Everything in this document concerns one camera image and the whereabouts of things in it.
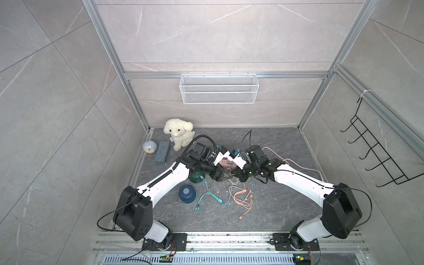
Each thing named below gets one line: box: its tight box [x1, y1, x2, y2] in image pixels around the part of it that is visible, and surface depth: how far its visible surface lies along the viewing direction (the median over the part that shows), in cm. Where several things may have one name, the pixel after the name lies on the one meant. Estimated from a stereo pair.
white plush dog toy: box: [162, 118, 195, 152], surface depth 97 cm
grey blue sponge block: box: [154, 141, 171, 164], surface depth 106 cm
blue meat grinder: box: [178, 184, 198, 205], surface depth 80 cm
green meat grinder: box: [188, 171, 206, 184], surface depth 85 cm
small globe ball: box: [142, 139, 158, 155], surface depth 103 cm
